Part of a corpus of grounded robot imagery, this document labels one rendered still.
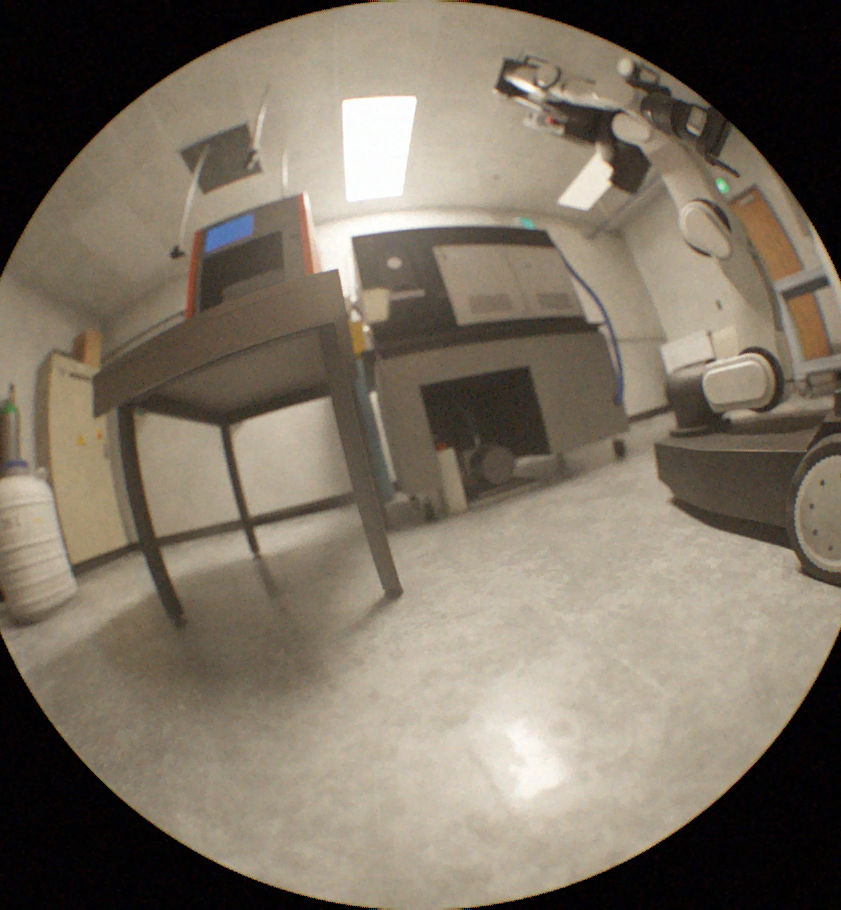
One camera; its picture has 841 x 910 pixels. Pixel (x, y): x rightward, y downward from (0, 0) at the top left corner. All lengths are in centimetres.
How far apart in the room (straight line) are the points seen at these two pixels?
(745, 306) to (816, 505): 43
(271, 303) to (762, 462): 96
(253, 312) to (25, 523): 144
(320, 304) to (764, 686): 87
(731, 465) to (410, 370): 108
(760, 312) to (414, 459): 118
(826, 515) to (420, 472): 118
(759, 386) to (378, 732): 85
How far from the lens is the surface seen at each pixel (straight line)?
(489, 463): 135
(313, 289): 64
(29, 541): 171
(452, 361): 124
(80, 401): 352
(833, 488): 54
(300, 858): 36
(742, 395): 76
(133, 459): 92
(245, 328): 65
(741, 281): 78
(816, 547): 58
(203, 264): 97
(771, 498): 64
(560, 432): 139
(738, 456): 65
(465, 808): 33
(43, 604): 173
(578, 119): 112
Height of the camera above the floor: 31
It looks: 1 degrees down
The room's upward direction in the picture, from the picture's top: 14 degrees counter-clockwise
